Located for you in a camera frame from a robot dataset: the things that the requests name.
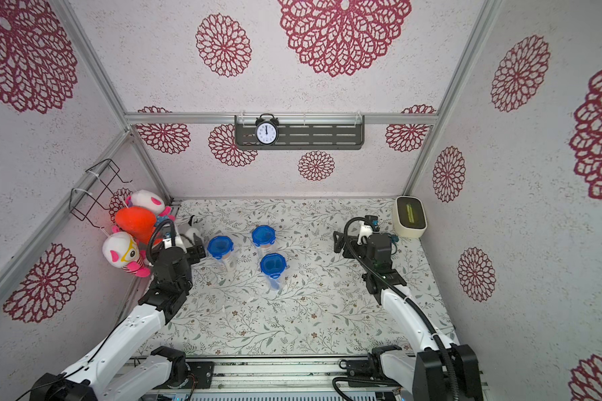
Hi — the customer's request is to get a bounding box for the blue container lid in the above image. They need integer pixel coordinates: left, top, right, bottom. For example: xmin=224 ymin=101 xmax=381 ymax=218
xmin=207 ymin=236 xmax=234 ymax=260

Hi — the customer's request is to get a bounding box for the clear plastic container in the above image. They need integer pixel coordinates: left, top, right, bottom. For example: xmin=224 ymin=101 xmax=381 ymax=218
xmin=266 ymin=276 xmax=284 ymax=292
xmin=257 ymin=244 xmax=277 ymax=258
xmin=220 ymin=254 xmax=237 ymax=274

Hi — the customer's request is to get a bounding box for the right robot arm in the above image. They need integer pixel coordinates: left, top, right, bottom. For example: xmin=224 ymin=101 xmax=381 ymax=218
xmin=333 ymin=232 xmax=484 ymax=400

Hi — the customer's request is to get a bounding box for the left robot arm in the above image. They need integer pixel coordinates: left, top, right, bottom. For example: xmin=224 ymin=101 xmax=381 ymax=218
xmin=25 ymin=246 xmax=192 ymax=400

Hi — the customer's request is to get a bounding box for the teal alarm clock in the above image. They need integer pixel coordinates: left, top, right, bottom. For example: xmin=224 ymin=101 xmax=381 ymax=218
xmin=388 ymin=234 xmax=399 ymax=254

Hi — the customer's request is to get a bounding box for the cream box with green window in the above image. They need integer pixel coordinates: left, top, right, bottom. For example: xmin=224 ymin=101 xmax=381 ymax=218
xmin=392 ymin=195 xmax=427 ymax=239

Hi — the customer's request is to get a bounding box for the white small plush dog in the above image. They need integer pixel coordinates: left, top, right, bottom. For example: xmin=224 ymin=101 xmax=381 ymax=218
xmin=177 ymin=215 xmax=204 ymax=247

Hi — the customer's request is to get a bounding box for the lower white pink plush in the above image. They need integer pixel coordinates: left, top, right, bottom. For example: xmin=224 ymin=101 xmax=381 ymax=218
xmin=101 ymin=232 xmax=152 ymax=277

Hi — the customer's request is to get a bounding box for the white pink plush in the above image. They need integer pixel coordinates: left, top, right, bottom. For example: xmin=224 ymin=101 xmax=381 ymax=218
xmin=125 ymin=190 xmax=172 ymax=217
xmin=101 ymin=232 xmax=152 ymax=277

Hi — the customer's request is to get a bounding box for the red plush toy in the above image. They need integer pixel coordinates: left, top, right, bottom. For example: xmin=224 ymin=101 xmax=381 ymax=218
xmin=115 ymin=207 xmax=157 ymax=245

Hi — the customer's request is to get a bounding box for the upper white pink plush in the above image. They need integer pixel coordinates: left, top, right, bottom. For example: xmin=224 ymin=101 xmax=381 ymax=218
xmin=125 ymin=190 xmax=172 ymax=217

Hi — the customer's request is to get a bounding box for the black alarm clock on shelf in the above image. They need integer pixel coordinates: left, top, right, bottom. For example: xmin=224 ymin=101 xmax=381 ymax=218
xmin=255 ymin=113 xmax=279 ymax=145

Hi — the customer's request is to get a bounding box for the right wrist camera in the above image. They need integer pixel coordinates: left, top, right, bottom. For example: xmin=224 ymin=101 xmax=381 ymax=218
xmin=357 ymin=215 xmax=380 ymax=245

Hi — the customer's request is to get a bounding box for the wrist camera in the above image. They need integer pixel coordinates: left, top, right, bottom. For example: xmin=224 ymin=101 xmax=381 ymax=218
xmin=162 ymin=234 xmax=187 ymax=252
xmin=357 ymin=215 xmax=380 ymax=245

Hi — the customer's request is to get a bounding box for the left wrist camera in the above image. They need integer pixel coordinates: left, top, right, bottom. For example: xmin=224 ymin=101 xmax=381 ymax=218
xmin=162 ymin=234 xmax=187 ymax=252

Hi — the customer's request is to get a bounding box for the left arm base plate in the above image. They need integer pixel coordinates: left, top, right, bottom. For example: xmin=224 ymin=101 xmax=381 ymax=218
xmin=156 ymin=361 xmax=215 ymax=390

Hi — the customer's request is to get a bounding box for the black wire basket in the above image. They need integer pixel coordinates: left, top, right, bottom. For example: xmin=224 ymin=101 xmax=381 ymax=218
xmin=68 ymin=158 xmax=131 ymax=229

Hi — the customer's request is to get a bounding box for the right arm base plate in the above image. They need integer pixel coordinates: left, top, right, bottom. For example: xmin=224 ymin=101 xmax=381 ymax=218
xmin=338 ymin=359 xmax=399 ymax=387

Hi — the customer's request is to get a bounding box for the grey wall shelf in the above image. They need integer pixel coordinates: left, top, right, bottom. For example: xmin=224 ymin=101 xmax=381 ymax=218
xmin=234 ymin=115 xmax=366 ymax=150

